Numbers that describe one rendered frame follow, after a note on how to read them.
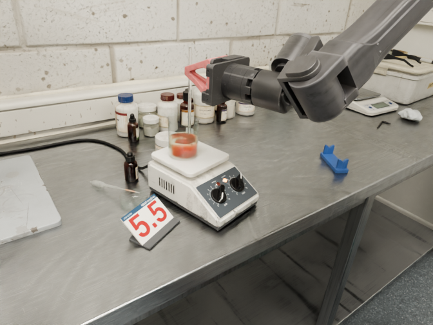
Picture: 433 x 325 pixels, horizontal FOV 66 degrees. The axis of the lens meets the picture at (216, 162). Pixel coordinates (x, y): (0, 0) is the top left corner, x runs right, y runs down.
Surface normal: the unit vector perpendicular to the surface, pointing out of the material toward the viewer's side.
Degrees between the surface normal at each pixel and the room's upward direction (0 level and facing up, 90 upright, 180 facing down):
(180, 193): 90
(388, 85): 93
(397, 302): 0
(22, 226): 0
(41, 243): 0
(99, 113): 90
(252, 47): 90
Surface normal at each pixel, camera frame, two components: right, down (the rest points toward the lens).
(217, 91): 0.79, 0.33
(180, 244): 0.06, -0.88
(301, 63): -0.55, -0.59
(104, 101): 0.58, 0.41
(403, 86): -0.77, 0.32
